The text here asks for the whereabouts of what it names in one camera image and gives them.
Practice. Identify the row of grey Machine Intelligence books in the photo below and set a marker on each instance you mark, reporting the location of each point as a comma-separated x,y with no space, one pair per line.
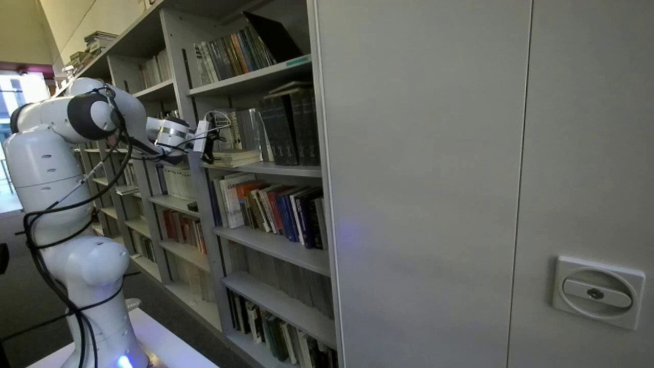
281,126

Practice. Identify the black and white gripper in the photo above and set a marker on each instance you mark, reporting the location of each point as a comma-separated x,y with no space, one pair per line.
204,137

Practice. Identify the grey bookshelf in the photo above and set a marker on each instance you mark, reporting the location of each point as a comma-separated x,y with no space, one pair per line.
244,77
151,207

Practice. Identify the grey left bookshelf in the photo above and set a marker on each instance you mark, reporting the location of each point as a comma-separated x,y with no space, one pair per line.
151,207

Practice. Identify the stack of pale journals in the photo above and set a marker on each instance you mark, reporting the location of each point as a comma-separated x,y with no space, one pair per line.
234,157

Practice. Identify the row of colourful books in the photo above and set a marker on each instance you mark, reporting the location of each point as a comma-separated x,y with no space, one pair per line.
272,207

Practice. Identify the grey middle bookshelf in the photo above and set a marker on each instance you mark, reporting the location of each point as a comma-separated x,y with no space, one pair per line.
244,77

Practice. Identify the white robot table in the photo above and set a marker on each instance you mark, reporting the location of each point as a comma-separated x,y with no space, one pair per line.
160,346

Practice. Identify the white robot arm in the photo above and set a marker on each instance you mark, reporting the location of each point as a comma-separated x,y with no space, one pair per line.
88,270

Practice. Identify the round cabinet lock handle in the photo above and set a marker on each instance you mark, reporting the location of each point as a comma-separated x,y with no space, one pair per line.
598,291

